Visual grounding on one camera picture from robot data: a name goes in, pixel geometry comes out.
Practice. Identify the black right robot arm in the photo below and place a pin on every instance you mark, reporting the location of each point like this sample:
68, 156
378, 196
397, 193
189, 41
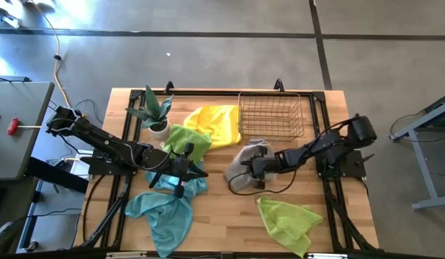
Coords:
316, 147

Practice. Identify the black aluminium table frame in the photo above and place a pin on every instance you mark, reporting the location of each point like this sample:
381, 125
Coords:
208, 93

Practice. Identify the black table foot beam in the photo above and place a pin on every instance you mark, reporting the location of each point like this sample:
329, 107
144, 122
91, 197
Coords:
57, 174

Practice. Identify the light grey metal table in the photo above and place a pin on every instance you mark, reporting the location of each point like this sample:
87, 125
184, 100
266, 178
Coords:
421, 158

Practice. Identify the black caster wheel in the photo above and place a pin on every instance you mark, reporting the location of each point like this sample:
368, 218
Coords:
32, 246

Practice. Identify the dark grey work table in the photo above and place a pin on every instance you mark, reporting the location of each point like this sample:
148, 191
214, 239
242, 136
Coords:
21, 151

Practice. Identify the black device with indicator light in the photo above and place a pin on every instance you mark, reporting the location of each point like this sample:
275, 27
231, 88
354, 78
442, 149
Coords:
4, 237

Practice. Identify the yellow microfiber towel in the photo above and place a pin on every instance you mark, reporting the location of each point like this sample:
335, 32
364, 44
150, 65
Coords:
215, 124

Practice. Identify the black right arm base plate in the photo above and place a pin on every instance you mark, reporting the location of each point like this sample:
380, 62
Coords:
355, 163

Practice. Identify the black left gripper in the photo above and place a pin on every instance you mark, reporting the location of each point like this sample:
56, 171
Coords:
182, 168

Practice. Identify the silver metal bracket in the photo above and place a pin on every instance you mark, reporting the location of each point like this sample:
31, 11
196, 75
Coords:
327, 256
125, 255

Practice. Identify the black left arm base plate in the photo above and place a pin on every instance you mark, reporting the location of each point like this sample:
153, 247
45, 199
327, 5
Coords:
96, 167

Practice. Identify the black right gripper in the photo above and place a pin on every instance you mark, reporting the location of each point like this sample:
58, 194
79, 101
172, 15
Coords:
265, 167

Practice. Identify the lime green microfiber towel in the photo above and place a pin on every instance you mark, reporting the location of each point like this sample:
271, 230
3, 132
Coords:
283, 223

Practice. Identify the green plant in white pot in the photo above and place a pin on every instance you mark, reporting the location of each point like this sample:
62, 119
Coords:
161, 134

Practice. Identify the white box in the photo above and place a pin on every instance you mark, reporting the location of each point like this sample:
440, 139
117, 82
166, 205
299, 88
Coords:
75, 169

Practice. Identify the grey microfiber towel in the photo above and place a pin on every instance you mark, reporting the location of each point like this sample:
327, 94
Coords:
237, 172

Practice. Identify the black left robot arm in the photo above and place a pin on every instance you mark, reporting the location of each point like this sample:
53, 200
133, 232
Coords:
100, 138

